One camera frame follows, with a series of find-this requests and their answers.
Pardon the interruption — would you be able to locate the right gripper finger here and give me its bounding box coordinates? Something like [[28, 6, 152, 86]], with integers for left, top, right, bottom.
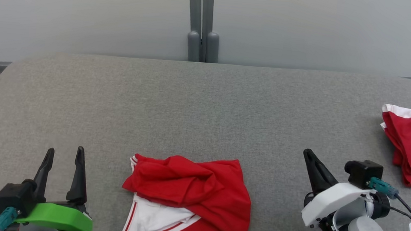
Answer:
[[303, 149, 341, 191], [300, 149, 327, 196]]

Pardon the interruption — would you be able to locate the teal cable connector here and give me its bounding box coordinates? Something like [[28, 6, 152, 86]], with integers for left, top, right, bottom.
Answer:
[[0, 206, 19, 231], [368, 177, 400, 200]]

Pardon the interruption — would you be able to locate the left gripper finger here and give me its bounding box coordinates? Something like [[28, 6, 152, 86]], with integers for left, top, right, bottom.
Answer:
[[32, 147, 55, 204], [66, 145, 92, 205]]

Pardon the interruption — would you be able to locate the grey partition post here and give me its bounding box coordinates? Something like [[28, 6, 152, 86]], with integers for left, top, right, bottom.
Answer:
[[182, 0, 206, 63], [196, 0, 223, 64]]

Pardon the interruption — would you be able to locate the left teal cable connector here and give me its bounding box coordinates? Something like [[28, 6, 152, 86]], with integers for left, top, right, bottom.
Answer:
[[0, 206, 19, 231]]

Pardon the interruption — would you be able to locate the red white lettered jersey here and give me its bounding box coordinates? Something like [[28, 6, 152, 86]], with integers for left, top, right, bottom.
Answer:
[[118, 149, 256, 231]]

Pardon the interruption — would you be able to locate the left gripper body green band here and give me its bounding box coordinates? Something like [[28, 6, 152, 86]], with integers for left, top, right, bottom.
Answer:
[[15, 198, 95, 231]]

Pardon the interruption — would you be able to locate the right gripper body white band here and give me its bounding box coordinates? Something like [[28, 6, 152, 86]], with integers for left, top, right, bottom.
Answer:
[[300, 179, 377, 231]]

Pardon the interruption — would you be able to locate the grey fabric sofa cushion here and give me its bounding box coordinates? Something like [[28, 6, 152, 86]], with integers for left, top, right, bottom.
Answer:
[[0, 42, 411, 231]]

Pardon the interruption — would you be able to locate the right teal cable connector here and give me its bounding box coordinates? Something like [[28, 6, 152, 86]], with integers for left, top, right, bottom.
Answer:
[[368, 177, 400, 200]]

